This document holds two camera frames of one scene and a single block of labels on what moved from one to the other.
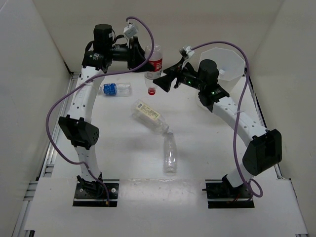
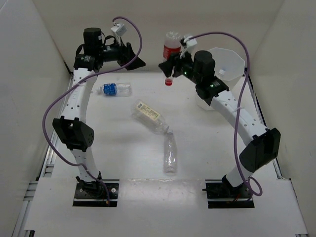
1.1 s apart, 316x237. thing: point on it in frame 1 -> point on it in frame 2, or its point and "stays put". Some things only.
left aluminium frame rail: [19, 230] stays put
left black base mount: [93, 194] stays put
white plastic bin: [230, 65] stays put
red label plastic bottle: [150, 77] -> [172, 44]
